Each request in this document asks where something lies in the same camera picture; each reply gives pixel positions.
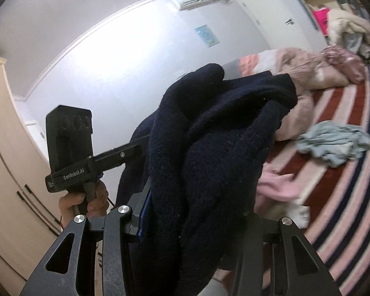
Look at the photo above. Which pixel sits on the beige wardrobe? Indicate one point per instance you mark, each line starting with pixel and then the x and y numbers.
pixel 12 160

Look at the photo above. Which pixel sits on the navy sweater with planet print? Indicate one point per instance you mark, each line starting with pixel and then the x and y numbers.
pixel 209 160

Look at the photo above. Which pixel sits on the pink comforter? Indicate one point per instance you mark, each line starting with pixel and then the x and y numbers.
pixel 302 67

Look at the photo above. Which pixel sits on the light blue garment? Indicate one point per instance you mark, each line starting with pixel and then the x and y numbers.
pixel 333 143

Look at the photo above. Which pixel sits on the light blue wall poster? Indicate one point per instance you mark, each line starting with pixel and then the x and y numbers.
pixel 207 35

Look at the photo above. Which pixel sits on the shiny pink garment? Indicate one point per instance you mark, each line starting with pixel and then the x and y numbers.
pixel 345 63

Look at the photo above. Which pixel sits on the person's left hand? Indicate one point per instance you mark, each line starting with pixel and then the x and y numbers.
pixel 67 203

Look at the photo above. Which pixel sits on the white duvet pile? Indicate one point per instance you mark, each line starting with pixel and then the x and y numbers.
pixel 342 21

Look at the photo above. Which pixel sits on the cream cloth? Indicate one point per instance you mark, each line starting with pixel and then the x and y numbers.
pixel 296 214

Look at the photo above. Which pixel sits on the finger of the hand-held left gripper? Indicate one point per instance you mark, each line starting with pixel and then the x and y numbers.
pixel 123 157

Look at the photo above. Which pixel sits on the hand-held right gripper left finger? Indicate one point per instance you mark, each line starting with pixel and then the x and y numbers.
pixel 145 212

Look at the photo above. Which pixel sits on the bright pink bag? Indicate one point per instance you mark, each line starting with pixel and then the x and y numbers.
pixel 320 18

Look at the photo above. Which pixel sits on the white door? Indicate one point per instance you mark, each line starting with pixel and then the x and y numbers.
pixel 274 15

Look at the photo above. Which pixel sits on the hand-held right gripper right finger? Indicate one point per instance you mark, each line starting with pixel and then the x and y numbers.
pixel 260 223

